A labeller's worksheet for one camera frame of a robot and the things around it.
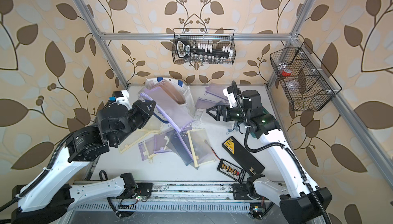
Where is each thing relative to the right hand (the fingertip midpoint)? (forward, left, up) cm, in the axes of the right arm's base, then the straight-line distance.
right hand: (213, 111), depth 69 cm
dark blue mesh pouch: (-2, +19, -27) cm, 33 cm away
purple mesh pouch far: (+42, -8, -30) cm, 52 cm away
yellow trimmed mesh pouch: (-6, +7, -27) cm, 29 cm away
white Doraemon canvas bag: (+22, +14, -8) cm, 27 cm away
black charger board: (-18, -9, -28) cm, 35 cm away
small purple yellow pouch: (-3, +32, -28) cm, 43 cm away
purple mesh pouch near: (+29, +4, -31) cm, 43 cm away
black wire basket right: (+18, -53, -3) cm, 56 cm away
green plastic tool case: (+2, -26, -30) cm, 40 cm away
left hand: (-3, +22, +13) cm, 26 cm away
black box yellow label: (-7, -15, -29) cm, 33 cm away
